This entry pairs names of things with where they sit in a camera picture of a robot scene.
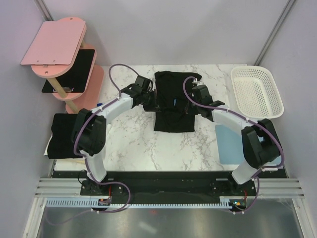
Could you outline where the black graphic t shirt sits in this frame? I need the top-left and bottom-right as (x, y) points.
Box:
(154, 71), (202, 133)

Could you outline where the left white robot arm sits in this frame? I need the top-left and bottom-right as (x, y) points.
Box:
(72, 76), (157, 195)

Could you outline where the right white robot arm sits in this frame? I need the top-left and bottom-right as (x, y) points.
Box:
(183, 84), (285, 195)

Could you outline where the folded black t shirt stack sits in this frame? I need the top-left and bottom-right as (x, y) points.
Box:
(47, 114), (80, 159)

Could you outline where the light blue mat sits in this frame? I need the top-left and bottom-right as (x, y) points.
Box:
(215, 125), (244, 165)

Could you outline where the white plastic basket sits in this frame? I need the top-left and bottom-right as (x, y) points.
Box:
(231, 65), (284, 119)

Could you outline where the pink three tier shelf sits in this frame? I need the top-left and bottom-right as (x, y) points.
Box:
(21, 17), (104, 114)

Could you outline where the black clipboard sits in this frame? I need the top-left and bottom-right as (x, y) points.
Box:
(56, 49), (95, 93)

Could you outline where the pink clipboard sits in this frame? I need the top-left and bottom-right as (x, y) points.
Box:
(21, 19), (85, 65)

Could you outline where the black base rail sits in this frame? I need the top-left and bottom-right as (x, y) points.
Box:
(80, 169), (257, 199)

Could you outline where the white slotted cable duct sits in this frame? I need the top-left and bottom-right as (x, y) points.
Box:
(46, 198), (247, 209)

